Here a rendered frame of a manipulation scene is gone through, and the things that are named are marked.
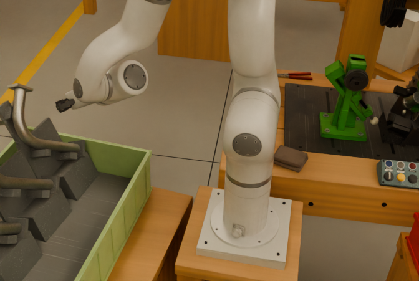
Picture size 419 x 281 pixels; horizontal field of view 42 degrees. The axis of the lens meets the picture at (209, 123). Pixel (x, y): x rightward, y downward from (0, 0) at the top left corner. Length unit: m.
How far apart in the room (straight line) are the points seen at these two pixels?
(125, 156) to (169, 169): 1.39
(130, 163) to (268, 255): 0.52
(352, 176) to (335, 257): 1.03
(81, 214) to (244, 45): 0.74
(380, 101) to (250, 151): 1.00
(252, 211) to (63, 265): 0.50
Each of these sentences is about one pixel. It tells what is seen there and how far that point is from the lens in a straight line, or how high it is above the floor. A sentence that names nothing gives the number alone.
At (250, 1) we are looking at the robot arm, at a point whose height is 1.54.
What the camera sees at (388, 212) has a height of 0.80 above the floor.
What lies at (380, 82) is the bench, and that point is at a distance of 2.28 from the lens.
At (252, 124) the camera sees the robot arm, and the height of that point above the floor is 1.29.
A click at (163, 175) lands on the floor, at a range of 3.01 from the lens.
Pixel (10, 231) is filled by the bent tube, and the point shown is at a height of 0.96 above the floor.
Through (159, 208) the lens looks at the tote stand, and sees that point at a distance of 1.69.
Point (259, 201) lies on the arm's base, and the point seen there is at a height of 1.02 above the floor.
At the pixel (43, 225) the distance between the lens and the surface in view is 1.55.
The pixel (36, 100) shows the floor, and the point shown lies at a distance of 3.71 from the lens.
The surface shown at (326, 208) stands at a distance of 1.76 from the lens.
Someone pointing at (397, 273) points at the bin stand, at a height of 0.68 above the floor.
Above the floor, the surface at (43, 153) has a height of 1.01.
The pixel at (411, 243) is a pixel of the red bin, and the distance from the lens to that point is 1.68.
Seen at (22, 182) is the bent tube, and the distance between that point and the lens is 1.49.
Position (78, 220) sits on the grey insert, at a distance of 1.60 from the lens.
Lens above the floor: 1.97
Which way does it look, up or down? 35 degrees down
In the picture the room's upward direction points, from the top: 3 degrees clockwise
